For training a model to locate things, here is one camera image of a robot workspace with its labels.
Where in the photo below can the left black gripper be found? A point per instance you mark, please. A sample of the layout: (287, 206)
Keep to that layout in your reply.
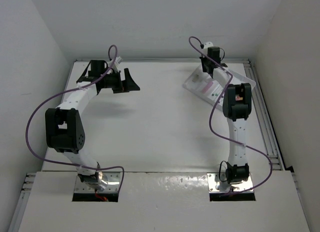
(121, 86)

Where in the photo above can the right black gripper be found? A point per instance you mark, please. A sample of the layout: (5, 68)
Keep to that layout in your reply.
(203, 59)

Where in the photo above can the pink highlighter stick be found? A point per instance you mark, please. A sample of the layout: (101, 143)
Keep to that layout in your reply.
(207, 87)

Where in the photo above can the pink capped clear tube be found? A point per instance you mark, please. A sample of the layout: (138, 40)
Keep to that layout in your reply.
(238, 98)

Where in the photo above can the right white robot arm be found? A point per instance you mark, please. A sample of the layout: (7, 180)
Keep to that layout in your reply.
(236, 107)

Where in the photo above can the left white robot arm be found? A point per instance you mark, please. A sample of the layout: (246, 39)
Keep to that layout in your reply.
(63, 124)

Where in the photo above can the white divided tray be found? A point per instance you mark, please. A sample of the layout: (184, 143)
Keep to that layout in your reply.
(200, 87)

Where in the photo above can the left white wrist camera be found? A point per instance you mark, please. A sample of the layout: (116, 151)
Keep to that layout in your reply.
(116, 65)

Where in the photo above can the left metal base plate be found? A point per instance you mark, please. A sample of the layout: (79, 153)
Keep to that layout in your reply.
(110, 183)

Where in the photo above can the metal base plate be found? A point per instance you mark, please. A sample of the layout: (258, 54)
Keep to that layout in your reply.
(110, 183)
(218, 186)

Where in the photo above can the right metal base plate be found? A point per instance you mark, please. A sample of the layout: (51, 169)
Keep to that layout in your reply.
(218, 186)

